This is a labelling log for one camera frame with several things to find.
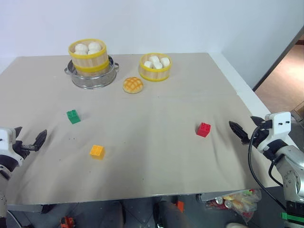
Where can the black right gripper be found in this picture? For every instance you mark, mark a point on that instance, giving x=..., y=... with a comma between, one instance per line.
x=260, y=136

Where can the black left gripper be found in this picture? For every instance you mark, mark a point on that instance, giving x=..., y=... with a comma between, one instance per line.
x=21, y=148

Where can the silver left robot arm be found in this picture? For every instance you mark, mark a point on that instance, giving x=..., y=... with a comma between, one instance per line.
x=3, y=190

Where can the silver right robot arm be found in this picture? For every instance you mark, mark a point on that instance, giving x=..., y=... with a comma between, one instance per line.
x=293, y=166

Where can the red toy brick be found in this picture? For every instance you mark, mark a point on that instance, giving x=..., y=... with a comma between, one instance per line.
x=203, y=130

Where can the green toy brick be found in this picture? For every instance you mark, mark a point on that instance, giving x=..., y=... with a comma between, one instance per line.
x=73, y=116

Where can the brown cardboard box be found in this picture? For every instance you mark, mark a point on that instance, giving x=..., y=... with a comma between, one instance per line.
x=298, y=111

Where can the orange toy brick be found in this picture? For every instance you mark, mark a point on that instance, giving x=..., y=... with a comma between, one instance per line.
x=97, y=152

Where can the clear plastic snack bag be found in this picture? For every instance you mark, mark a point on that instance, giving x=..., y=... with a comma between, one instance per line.
x=240, y=204

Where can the stainless steel steamer pot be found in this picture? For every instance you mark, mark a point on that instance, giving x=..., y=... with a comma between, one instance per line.
x=95, y=82

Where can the tall bamboo steamer basket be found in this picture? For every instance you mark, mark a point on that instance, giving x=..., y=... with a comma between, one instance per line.
x=89, y=64

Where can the small orange object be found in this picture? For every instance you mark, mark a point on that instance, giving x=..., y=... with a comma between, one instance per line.
x=67, y=222
x=180, y=206

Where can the beige tablecloth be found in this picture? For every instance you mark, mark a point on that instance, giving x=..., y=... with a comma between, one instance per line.
x=152, y=147

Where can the white shoe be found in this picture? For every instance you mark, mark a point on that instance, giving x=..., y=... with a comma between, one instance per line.
x=234, y=225

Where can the white steamed bun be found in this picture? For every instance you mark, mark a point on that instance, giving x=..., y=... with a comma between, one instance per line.
x=165, y=61
x=95, y=45
x=148, y=64
x=157, y=65
x=154, y=58
x=81, y=48

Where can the short bamboo steamer basket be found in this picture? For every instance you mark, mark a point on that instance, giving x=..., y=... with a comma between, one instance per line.
x=154, y=74

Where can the golden pineapple bun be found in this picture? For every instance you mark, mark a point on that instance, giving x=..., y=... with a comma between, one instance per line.
x=133, y=85

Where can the dark rounded shape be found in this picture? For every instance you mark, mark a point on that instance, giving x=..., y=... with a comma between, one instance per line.
x=172, y=216

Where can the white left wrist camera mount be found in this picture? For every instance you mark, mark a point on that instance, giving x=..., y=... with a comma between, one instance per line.
x=6, y=139

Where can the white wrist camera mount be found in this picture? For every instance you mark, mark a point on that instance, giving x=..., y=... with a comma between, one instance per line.
x=280, y=129
x=6, y=139

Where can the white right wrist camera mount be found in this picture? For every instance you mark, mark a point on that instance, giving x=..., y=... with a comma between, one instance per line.
x=280, y=129

